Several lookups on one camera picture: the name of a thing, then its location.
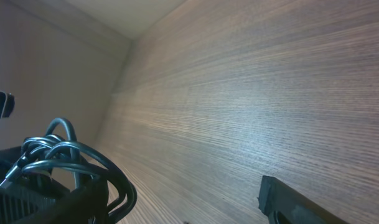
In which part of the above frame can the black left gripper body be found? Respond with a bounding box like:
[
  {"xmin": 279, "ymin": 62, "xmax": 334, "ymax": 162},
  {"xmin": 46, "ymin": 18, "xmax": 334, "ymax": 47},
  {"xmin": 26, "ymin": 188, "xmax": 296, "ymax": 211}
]
[{"xmin": 0, "ymin": 146, "xmax": 70, "ymax": 223}]

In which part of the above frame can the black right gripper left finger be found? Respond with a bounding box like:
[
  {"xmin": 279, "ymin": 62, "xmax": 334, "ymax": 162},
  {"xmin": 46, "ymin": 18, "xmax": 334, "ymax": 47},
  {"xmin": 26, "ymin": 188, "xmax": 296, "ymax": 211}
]
[{"xmin": 16, "ymin": 179, "xmax": 110, "ymax": 224}]

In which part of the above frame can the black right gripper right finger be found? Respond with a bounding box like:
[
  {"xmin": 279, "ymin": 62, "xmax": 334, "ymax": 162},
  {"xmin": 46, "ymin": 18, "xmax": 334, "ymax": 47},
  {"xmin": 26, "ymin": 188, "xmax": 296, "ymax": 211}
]
[{"xmin": 258, "ymin": 175, "xmax": 347, "ymax": 224}]

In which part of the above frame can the black cable bundle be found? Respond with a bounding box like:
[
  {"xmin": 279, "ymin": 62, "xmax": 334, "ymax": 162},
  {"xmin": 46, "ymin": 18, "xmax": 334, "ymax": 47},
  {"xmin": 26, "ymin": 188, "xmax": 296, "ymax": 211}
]
[{"xmin": 0, "ymin": 117, "xmax": 138, "ymax": 224}]

